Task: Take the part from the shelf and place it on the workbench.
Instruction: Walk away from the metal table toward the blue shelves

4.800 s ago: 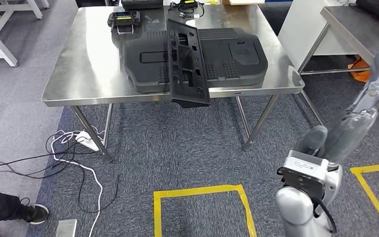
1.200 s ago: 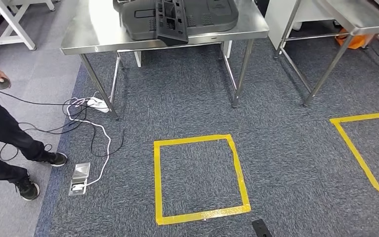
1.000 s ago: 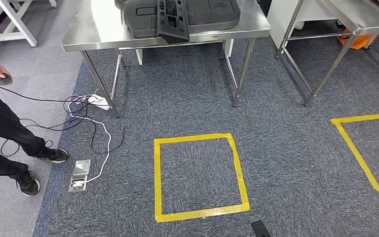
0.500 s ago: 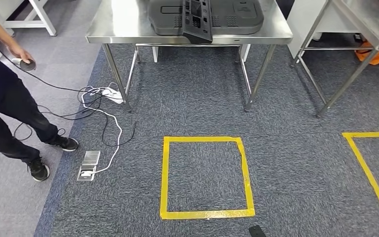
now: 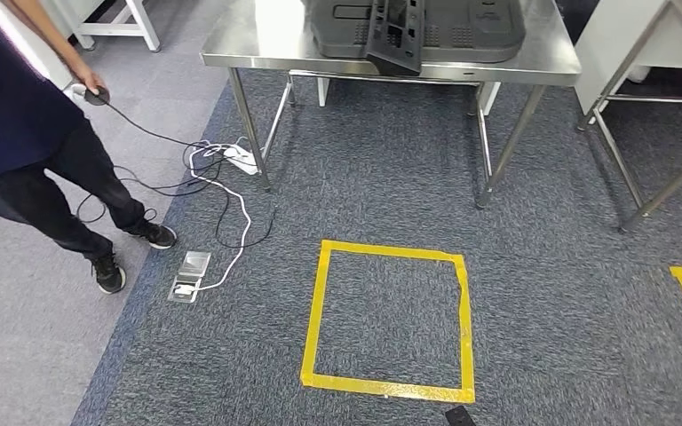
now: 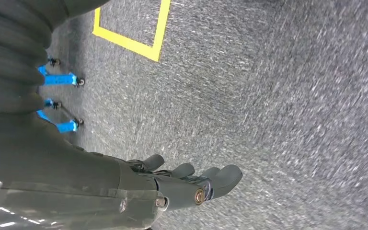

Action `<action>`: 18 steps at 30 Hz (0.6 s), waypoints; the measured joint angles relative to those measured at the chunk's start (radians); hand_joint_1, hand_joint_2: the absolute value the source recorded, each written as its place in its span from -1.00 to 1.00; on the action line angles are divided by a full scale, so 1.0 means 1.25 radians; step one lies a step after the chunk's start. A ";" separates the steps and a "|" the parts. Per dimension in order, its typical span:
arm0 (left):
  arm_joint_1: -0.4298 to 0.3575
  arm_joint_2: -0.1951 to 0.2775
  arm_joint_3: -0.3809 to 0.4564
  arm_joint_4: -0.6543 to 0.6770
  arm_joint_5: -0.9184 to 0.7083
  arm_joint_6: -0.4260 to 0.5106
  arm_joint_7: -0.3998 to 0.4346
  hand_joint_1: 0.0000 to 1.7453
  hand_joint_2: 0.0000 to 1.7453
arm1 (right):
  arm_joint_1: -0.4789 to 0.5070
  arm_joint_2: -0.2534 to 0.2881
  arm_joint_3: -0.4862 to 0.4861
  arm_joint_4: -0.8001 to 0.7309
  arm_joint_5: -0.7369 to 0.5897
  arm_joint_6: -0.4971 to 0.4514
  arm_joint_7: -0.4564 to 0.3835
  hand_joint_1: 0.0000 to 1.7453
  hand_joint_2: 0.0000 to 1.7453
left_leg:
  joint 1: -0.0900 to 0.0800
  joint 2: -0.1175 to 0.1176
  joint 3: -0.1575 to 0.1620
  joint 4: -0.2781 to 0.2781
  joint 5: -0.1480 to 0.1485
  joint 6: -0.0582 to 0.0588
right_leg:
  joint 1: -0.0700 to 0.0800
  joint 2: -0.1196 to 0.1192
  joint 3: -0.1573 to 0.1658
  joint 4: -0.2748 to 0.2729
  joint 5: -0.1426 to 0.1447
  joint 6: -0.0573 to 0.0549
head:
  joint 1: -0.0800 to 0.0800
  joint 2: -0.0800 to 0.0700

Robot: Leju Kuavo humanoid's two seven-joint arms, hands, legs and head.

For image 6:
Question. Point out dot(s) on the yellow floor tape square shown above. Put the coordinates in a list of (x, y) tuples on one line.
[(127, 43)]

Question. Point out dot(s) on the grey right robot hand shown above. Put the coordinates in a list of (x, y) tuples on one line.
[(60, 190)]

